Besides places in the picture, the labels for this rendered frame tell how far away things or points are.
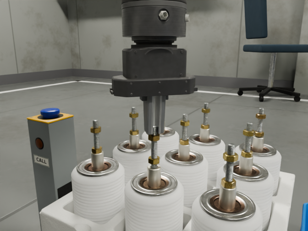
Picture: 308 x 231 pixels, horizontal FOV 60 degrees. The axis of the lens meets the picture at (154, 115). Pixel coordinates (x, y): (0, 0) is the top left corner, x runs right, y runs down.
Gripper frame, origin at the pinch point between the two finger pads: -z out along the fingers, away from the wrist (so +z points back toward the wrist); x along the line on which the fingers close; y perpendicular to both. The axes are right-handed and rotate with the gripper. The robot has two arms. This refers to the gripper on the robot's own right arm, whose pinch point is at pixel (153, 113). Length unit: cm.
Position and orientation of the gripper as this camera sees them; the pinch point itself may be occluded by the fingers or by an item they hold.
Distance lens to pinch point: 40.0
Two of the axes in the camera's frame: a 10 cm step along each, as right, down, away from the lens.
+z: 0.0, -9.7, -2.5
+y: 2.6, 2.4, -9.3
